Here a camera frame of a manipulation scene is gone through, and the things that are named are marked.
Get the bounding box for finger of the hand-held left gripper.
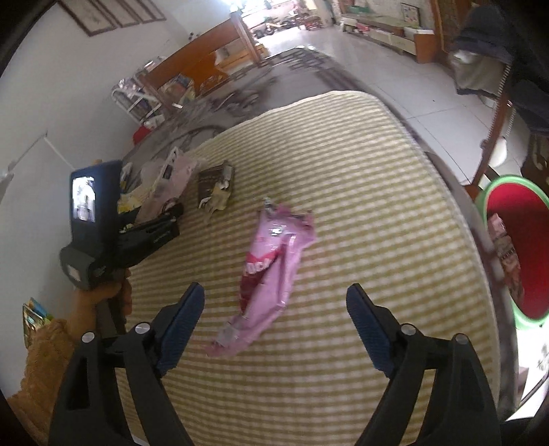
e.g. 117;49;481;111
136;202;185;235

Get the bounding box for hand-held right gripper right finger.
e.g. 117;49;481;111
347;283;502;446

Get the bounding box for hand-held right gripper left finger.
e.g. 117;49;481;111
48;282;206;446

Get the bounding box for pink white tagged bag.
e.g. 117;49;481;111
136;147;199;224

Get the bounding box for yellow paper box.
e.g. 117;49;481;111
118;192;143;216

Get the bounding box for brown snack wrapper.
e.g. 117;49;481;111
196;161;236;224

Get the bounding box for pink foil snack wrapper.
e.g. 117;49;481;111
205;197;317;359

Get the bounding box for pale pink plastic bag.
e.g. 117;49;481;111
487;213;523;302

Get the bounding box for red basin green rim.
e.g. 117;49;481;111
476;174;549;329

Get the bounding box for person's left hand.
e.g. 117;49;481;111
64;268;133;339

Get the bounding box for red plush toy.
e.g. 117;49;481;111
133;122;158;147

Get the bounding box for white book rack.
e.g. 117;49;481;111
112;56;202;126

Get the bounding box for green blue books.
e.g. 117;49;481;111
23;298;55;340

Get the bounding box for yellow checked table mat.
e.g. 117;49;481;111
116;90;511;446

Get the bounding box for grey floral table cover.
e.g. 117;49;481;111
122;47;359;173

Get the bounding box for white balance bike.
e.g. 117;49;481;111
252;16;280;36

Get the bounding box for wooden chair with jacket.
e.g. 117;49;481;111
472;64;516;199

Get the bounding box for wooden television cabinet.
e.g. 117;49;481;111
341;11;441;65

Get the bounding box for blue jacket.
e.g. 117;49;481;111
450;0;549;139

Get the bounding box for dark framed wall picture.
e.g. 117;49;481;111
58;0;117;37

